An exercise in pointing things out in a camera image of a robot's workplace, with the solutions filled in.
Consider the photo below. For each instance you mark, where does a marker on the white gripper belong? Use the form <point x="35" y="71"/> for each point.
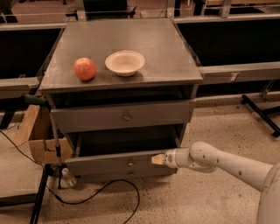
<point x="170" y="158"/>

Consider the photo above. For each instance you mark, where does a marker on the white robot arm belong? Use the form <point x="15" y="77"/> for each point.
<point x="203" y="157"/>

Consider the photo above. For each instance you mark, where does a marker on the grey wooden drawer cabinet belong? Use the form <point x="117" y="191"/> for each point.
<point x="168" y="74"/>

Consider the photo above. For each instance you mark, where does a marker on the grey top drawer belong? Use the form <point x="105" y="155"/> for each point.
<point x="121" y="116"/>

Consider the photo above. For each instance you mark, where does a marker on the small white bottle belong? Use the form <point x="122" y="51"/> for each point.
<point x="69" y="178"/>

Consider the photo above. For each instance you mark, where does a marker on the white paper bowl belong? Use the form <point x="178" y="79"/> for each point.
<point x="125" y="63"/>

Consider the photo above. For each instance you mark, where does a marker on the black floor stand leg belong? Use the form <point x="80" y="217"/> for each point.
<point x="264" y="114"/>

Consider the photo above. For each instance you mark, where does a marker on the black tripod stand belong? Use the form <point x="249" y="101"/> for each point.
<point x="40" y="195"/>

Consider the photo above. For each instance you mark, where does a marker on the red apple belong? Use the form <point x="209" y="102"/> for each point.
<point x="84" y="69"/>

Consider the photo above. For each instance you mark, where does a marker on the cardboard box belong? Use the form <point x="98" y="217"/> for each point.
<point x="36" y="130"/>

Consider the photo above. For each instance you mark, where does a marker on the grey right rail beam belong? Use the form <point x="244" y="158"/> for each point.
<point x="265" y="71"/>

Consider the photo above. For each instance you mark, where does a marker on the grey rail beam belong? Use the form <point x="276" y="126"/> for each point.
<point x="14" y="88"/>
<point x="265" y="71"/>

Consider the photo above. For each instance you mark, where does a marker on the grey left rail beam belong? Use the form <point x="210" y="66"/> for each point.
<point x="14" y="88"/>

